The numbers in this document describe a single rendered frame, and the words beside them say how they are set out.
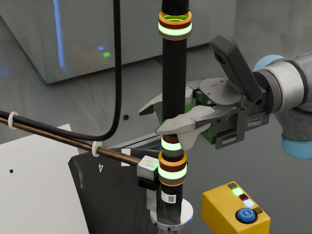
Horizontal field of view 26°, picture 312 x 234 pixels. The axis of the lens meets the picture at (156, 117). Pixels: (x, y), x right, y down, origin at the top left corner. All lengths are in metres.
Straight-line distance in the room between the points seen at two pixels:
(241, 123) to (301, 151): 0.18
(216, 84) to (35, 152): 0.55
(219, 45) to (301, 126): 0.25
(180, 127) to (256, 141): 1.34
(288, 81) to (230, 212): 0.68
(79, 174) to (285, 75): 0.45
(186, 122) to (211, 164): 1.26
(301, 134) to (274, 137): 1.17
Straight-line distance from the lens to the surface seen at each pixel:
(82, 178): 1.29
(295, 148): 1.18
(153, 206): 1.10
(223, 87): 1.02
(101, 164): 1.27
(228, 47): 0.96
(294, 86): 1.06
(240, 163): 2.29
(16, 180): 1.44
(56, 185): 1.46
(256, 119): 1.07
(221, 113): 0.97
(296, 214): 2.68
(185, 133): 0.97
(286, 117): 1.17
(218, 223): 1.71
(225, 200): 1.72
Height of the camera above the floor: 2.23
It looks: 36 degrees down
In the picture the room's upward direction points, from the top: straight up
